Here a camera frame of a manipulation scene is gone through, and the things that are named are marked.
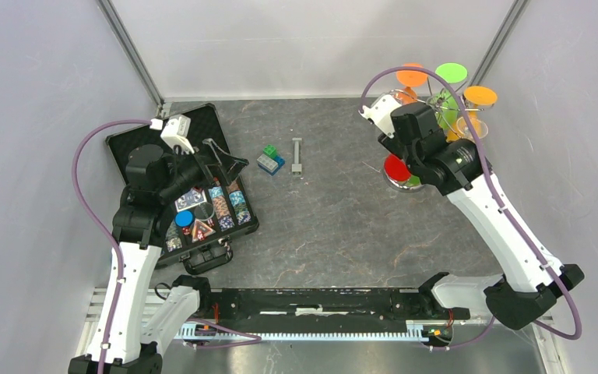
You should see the green toy brick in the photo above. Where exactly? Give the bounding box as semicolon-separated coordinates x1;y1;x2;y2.
262;144;278;159

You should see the orange plastic wine glass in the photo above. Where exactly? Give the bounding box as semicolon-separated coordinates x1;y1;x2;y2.
396;70;428;104

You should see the red plastic wine glass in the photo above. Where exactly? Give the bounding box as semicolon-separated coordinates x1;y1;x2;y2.
383;153;412;182

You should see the green plastic wine glass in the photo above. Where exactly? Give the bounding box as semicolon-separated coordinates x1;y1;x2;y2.
427;62;468;131

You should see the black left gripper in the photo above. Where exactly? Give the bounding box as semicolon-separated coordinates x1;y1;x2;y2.
158;138;248;203

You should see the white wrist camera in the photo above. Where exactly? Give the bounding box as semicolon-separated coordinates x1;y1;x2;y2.
160;115;195;154
361;93;402;139

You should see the blue round chip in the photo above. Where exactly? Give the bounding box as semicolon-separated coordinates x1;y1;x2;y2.
174;210;195;228

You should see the playing card deck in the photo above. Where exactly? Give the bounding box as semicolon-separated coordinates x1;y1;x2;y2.
174;188;207;212

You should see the aluminium frame rail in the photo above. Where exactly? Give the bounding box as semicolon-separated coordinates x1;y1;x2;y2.
97;0;172;118

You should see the black poker chip case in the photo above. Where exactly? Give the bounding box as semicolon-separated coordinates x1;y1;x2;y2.
106;104;259;275

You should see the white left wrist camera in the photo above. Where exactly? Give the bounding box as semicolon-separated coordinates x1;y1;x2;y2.
160;115;195;154

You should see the triangular red dice holder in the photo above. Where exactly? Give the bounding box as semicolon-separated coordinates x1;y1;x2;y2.
191;221;216;242

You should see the blue toy brick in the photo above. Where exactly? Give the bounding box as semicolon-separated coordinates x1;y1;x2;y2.
271;155;285;175

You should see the yellow plastic wine glass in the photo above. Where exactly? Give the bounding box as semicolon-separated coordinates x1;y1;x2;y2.
446;86;498;143

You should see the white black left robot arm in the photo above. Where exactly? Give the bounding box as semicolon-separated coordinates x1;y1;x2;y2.
68;137;249;373

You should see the orange poker chip row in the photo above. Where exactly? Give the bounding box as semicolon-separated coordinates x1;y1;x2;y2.
209;181;235;231

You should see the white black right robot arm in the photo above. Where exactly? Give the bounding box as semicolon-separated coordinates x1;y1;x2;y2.
362;95;585;330

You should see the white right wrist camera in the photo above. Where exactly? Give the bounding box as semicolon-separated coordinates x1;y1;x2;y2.
361;93;402;139

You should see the chrome wire glass rack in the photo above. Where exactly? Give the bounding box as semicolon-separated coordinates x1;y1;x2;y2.
379;86;498;196

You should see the clear round dealer button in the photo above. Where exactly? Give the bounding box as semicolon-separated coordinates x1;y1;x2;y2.
194;202;215;221

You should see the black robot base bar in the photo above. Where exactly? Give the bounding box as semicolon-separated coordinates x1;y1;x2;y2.
195;288;471;333

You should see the grey toy brick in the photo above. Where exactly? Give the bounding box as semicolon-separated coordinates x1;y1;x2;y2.
256;154;278;175

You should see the grey toy column piece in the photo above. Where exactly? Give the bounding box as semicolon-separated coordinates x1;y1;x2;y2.
291;138;302;176

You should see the blue poker chip row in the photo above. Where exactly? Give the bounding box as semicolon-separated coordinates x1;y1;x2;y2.
229;190;252;224

